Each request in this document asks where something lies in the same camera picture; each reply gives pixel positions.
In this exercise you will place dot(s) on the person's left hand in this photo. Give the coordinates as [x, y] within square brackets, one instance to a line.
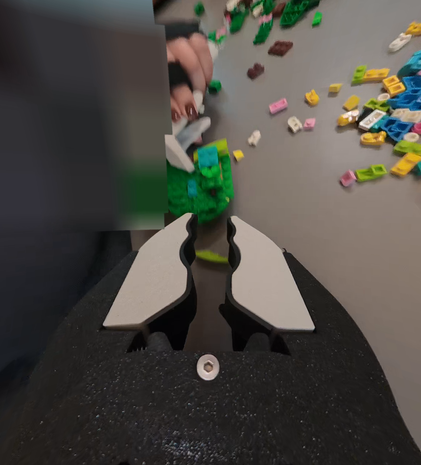
[192, 61]

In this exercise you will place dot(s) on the green lego build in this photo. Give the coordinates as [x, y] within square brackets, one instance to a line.
[203, 192]

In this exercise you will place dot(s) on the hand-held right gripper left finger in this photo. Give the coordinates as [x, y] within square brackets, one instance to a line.
[152, 283]

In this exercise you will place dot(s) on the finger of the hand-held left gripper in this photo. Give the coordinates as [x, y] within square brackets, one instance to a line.
[176, 154]
[196, 129]

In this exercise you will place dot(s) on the yellow rounded lego plate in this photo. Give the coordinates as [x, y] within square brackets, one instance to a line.
[311, 97]

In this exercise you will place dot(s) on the pink small lego plate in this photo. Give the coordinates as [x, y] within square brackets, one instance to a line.
[309, 123]

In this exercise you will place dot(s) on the pile of green lego bricks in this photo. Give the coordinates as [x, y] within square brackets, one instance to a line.
[268, 14]

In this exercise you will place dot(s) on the green lego brick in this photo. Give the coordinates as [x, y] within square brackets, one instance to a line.
[214, 86]

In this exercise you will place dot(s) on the white rounded lego plate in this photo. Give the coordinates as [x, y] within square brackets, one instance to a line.
[294, 124]
[254, 138]

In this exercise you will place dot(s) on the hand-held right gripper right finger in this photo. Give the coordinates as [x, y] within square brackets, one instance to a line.
[265, 287]

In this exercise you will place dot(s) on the pile of colourful lego bricks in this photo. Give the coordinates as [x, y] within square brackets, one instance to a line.
[406, 109]

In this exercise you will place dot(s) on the yellow small lego plate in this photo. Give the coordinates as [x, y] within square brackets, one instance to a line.
[335, 87]

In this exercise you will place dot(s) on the lime green lego plate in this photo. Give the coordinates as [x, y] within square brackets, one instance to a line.
[212, 256]

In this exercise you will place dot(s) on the dark brown lego plate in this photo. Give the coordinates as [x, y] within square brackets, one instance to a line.
[280, 47]

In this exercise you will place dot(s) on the yellow lego slope piece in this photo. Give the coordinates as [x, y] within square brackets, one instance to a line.
[238, 155]

